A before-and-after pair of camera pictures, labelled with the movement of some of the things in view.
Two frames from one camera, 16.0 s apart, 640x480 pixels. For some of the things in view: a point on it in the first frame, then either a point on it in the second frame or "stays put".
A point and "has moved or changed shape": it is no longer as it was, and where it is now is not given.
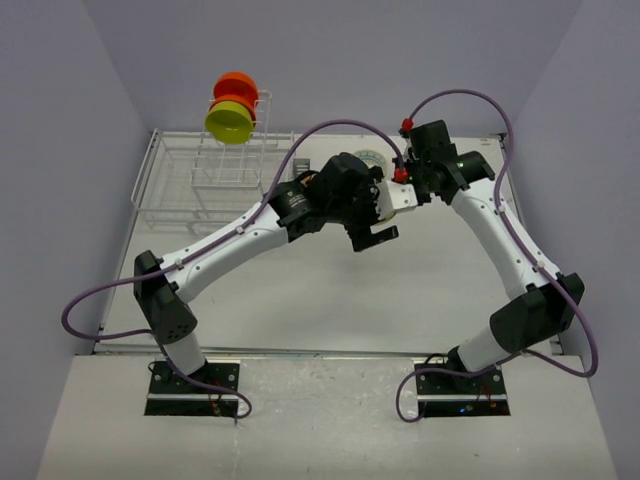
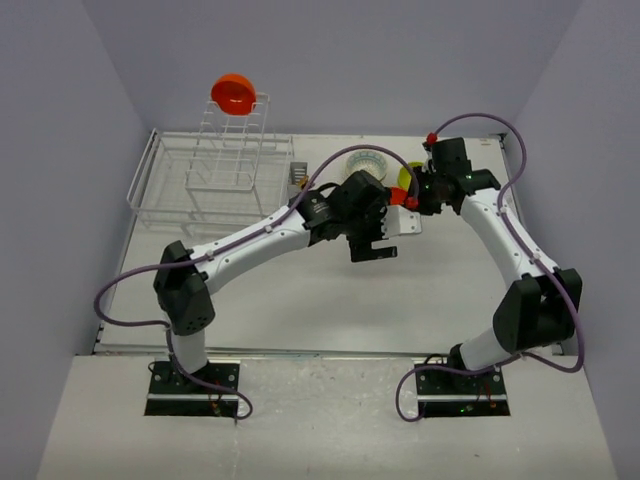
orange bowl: [236, 83] stays put
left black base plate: [170, 394] stays put
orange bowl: [237, 98] has moved or changed shape
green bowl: [229, 123] has moved or changed shape
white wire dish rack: [191, 181] stays put
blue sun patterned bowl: [371, 158] stays put
